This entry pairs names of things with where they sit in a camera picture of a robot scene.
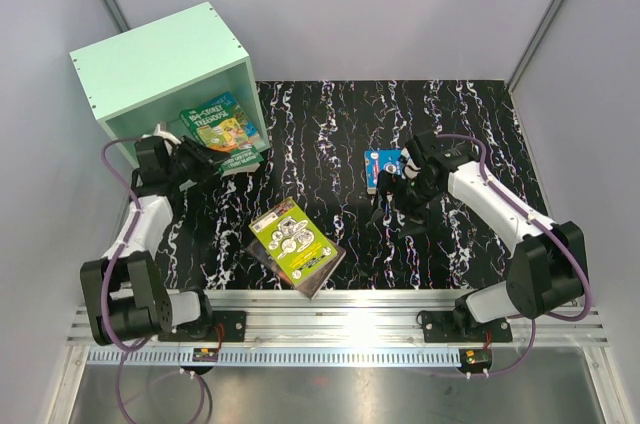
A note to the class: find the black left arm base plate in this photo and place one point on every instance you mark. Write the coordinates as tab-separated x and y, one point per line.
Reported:
229	325

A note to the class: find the right small circuit board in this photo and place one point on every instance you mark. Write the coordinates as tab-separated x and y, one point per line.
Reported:
476	357

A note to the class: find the dark tale two cities book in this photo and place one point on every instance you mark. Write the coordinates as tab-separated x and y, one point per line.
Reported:
311	286

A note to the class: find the green 104-storey treehouse book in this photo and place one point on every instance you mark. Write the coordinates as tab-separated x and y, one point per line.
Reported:
214	127

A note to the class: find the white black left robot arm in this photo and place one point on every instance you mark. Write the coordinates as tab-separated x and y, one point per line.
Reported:
126	301

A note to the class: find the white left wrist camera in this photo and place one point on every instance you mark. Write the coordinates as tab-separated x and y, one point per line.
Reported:
161	131

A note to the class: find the black marbled table mat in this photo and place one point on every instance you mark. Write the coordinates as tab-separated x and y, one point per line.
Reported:
319	132

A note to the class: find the white slotted cable duct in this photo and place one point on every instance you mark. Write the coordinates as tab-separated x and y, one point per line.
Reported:
303	357

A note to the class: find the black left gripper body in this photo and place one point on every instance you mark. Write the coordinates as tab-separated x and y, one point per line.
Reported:
185	165

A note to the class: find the mint green open cabinet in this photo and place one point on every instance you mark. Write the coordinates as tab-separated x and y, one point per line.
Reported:
148	75

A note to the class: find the lime green paperback book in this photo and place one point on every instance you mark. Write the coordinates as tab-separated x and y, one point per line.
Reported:
293	241

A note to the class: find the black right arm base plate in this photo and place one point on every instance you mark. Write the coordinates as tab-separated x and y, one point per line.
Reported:
444	327

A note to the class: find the aluminium mounting rail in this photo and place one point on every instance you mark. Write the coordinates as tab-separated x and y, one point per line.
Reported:
354	318

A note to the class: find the small circuit board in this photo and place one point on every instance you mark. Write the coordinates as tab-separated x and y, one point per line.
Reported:
205	355
476	357

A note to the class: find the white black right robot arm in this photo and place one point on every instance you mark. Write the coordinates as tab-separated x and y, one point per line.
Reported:
548	266

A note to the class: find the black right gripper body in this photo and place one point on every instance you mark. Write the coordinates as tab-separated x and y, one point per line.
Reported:
407	192

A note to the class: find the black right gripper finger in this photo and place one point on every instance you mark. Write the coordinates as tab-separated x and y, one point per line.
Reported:
416	219
382	204

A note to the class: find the blue 26-storey treehouse book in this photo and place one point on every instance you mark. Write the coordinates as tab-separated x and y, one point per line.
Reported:
230	104

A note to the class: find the left small circuit board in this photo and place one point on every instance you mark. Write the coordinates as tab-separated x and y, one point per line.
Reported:
205	355

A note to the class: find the blue cartoon cover book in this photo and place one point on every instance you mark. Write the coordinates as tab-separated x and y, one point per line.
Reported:
375	161

